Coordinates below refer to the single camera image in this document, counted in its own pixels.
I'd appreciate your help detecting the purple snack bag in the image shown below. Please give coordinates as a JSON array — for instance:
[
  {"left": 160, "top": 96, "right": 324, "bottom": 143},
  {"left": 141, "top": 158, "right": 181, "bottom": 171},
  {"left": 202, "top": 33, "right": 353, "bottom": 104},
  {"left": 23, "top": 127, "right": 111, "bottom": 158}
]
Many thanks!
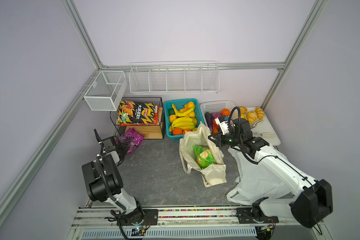
[{"left": 119, "top": 128, "right": 145, "bottom": 154}]

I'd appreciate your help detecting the cream canvas tote bag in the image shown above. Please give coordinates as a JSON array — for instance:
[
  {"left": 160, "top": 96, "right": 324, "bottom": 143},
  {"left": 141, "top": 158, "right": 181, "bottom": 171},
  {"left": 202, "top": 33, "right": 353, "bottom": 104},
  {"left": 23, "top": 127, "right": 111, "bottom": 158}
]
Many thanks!
[{"left": 179, "top": 123, "right": 227, "bottom": 188}]

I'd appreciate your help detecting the green chips bag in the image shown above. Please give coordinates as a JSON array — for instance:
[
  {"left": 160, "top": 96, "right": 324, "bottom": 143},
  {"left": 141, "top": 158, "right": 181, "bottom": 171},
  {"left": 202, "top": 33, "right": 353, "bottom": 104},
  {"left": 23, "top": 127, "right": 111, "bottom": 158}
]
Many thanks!
[{"left": 193, "top": 145, "right": 216, "bottom": 169}]

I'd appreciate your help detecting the white plastic grocery bag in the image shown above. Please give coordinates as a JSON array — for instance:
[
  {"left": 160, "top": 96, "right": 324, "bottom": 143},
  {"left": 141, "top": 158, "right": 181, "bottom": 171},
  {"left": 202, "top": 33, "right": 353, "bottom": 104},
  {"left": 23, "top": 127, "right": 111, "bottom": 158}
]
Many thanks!
[{"left": 227, "top": 148, "right": 293, "bottom": 206}]

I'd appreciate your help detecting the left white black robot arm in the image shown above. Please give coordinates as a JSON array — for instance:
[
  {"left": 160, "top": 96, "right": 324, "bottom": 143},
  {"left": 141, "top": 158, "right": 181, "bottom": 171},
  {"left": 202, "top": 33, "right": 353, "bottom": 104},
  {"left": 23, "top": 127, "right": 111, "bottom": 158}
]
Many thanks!
[{"left": 82, "top": 130, "right": 145, "bottom": 225}]

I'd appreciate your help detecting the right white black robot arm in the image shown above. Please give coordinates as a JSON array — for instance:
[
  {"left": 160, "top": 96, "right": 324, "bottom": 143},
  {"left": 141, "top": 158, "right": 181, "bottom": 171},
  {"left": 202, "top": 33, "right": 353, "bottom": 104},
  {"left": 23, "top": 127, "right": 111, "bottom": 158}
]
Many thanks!
[{"left": 208, "top": 116, "right": 334, "bottom": 228}]

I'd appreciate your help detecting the dark purple eggplant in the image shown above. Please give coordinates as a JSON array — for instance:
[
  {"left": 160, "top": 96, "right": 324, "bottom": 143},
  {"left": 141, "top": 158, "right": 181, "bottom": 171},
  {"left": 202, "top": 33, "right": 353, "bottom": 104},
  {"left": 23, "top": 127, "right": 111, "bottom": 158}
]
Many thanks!
[{"left": 205, "top": 112, "right": 213, "bottom": 132}]

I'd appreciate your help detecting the yellow banana bunch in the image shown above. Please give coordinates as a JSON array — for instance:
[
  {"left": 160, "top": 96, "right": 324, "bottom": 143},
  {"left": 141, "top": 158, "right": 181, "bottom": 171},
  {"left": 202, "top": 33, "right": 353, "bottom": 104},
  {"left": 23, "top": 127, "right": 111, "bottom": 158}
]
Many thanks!
[{"left": 169, "top": 117, "right": 198, "bottom": 132}]

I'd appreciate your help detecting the white plastic vegetable basket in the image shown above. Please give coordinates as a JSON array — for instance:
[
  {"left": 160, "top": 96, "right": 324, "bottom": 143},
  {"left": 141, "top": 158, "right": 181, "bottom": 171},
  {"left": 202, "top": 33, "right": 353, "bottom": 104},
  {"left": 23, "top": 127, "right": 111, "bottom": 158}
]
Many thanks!
[{"left": 200, "top": 101, "right": 236, "bottom": 127}]

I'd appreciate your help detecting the teal plastic fruit basket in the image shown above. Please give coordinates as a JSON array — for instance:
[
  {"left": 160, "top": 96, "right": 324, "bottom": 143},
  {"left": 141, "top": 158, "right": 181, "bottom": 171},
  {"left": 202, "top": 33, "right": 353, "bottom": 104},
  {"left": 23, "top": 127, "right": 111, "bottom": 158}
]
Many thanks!
[{"left": 164, "top": 99, "right": 206, "bottom": 141}]

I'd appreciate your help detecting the black yellow chips bag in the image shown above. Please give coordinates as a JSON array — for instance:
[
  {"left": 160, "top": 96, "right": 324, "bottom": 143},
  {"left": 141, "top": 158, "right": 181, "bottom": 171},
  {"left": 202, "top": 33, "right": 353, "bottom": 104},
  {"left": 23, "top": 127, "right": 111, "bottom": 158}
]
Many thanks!
[{"left": 116, "top": 100, "right": 159, "bottom": 126}]

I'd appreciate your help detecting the croissant top left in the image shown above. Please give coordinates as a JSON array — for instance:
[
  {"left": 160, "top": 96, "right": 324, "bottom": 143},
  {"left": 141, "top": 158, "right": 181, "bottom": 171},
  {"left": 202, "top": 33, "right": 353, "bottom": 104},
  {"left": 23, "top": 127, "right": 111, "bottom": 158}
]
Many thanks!
[{"left": 239, "top": 107, "right": 248, "bottom": 115}]

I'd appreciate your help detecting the croissant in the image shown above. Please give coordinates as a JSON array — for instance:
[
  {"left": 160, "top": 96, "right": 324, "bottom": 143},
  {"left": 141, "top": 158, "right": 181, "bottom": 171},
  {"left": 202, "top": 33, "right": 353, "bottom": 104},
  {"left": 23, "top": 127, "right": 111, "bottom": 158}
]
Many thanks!
[
  {"left": 239, "top": 107, "right": 248, "bottom": 115},
  {"left": 246, "top": 111, "right": 258, "bottom": 125},
  {"left": 255, "top": 107, "right": 265, "bottom": 120}
]

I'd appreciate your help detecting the croissant middle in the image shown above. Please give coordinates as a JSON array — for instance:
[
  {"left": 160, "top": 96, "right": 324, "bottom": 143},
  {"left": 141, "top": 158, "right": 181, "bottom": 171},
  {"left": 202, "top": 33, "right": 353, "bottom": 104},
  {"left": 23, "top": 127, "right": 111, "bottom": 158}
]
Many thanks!
[{"left": 246, "top": 111, "right": 258, "bottom": 125}]

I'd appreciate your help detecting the single yellow banana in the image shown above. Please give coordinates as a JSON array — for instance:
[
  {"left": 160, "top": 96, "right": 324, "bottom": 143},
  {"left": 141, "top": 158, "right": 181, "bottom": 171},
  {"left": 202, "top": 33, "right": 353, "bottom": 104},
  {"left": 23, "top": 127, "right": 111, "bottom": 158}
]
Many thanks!
[{"left": 172, "top": 102, "right": 196, "bottom": 118}]

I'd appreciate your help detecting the white tray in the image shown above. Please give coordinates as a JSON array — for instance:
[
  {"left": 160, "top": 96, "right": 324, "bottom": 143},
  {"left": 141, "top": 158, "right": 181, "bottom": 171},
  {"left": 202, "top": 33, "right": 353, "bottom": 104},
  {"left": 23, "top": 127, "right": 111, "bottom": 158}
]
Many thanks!
[{"left": 247, "top": 107, "right": 281, "bottom": 146}]

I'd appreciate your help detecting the croissant right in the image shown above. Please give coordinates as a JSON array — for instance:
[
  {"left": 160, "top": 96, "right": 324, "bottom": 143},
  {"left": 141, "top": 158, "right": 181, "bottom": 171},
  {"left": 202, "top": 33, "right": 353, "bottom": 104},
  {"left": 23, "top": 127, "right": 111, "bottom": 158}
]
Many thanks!
[{"left": 255, "top": 107, "right": 265, "bottom": 120}]

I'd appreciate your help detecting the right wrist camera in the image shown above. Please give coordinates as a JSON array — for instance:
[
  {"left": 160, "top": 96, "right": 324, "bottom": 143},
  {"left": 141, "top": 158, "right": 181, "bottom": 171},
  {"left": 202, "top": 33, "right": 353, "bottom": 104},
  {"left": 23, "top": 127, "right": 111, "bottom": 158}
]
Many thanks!
[{"left": 214, "top": 115, "right": 230, "bottom": 135}]

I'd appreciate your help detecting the black wire wooden shelf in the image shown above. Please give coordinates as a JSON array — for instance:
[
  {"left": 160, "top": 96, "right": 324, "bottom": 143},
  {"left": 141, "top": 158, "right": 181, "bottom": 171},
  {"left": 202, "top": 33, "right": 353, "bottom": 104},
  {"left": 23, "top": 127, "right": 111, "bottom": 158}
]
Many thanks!
[{"left": 110, "top": 97, "right": 165, "bottom": 140}]

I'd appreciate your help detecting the white mesh wall basket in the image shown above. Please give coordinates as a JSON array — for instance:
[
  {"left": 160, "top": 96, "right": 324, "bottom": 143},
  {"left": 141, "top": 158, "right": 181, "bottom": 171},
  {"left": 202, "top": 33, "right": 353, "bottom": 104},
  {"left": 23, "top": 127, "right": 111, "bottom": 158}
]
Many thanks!
[{"left": 84, "top": 71, "right": 128, "bottom": 112}]

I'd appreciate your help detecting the white wire wall rack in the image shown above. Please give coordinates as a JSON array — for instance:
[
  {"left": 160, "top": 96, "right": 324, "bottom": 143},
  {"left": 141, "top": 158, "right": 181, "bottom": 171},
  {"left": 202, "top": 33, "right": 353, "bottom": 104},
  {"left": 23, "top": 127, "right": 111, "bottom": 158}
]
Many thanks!
[{"left": 129, "top": 61, "right": 220, "bottom": 94}]

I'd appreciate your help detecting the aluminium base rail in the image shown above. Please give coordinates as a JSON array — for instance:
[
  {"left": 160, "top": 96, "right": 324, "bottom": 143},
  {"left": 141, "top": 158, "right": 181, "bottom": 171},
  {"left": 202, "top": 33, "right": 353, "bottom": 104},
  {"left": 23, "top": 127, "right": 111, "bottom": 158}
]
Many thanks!
[{"left": 67, "top": 206, "right": 332, "bottom": 240}]

